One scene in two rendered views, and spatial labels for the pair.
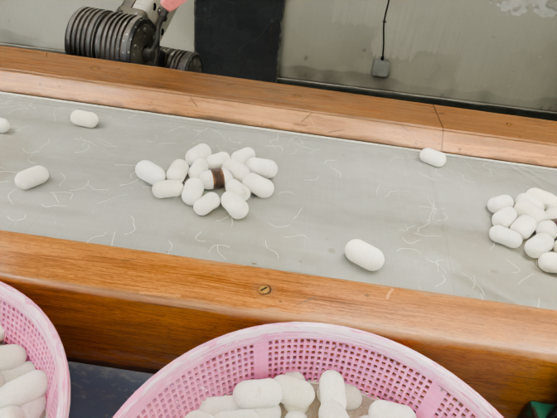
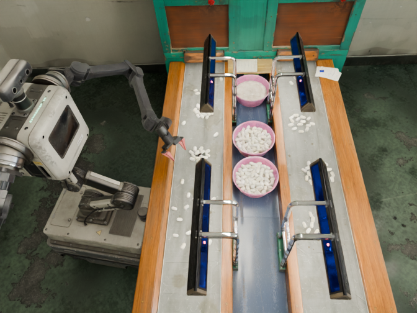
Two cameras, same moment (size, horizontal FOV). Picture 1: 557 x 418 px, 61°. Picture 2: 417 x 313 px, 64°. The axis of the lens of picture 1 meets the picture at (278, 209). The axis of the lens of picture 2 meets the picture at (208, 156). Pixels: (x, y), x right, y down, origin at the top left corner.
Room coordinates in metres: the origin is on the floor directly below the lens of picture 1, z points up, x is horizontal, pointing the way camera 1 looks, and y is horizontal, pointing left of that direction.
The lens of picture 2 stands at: (0.28, 1.26, 2.46)
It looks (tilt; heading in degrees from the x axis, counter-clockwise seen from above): 55 degrees down; 275
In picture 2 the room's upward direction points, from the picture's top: 5 degrees counter-clockwise
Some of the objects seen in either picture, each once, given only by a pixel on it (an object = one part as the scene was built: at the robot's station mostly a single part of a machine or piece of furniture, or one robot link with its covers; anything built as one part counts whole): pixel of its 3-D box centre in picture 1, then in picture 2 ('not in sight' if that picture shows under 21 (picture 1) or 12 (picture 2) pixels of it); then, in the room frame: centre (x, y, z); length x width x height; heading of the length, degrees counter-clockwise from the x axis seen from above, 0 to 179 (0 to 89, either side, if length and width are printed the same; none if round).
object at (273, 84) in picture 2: not in sight; (284, 91); (-0.10, -0.31, 0.90); 0.20 x 0.19 x 0.45; 89
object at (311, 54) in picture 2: not in sight; (297, 54); (-0.25, -0.75, 0.83); 0.30 x 0.06 x 0.07; 179
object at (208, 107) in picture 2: not in sight; (208, 70); (0.38, -0.32, 1.08); 0.62 x 0.08 x 0.07; 89
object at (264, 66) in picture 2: not in sight; (250, 66); (0.09, -0.70, 0.77); 0.33 x 0.15 x 0.01; 179
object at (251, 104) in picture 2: not in sight; (251, 92); (0.09, -0.49, 0.72); 0.27 x 0.27 x 0.10
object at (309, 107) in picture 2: not in sight; (302, 69); (-0.18, -0.31, 1.08); 0.62 x 0.08 x 0.07; 89
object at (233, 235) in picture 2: not in sight; (219, 236); (0.32, 0.65, 0.90); 0.20 x 0.19 x 0.45; 89
